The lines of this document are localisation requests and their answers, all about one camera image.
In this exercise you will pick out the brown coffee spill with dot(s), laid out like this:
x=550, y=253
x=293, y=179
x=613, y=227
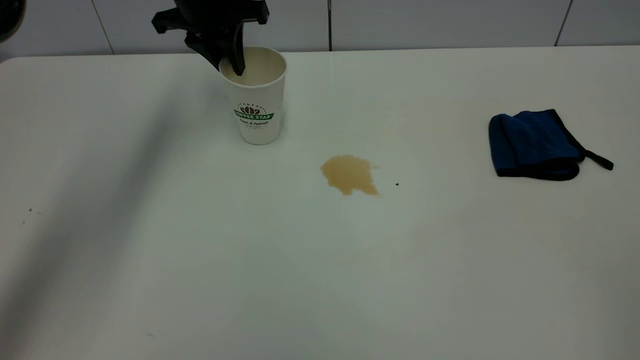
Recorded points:
x=349, y=174

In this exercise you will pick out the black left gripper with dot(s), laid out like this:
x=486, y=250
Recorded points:
x=215, y=17

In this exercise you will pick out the white paper coffee cup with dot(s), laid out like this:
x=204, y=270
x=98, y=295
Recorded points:
x=260, y=95

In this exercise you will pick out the blue cloth with black trim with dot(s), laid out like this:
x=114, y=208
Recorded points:
x=535, y=145

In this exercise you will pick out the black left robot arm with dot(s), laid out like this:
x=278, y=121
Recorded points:
x=9, y=15

